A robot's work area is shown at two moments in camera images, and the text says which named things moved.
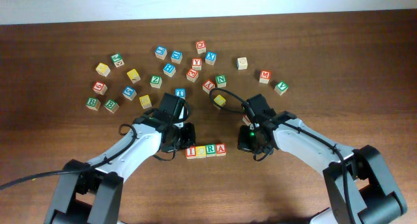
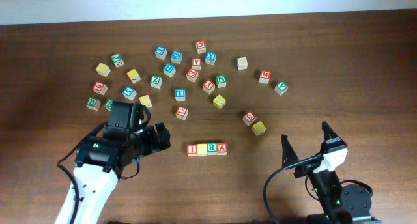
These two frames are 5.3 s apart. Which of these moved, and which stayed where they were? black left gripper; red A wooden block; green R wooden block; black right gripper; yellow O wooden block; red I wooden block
Moved: black left gripper; black right gripper
Stayed: green R wooden block; red A wooden block; yellow O wooden block; red I wooden block
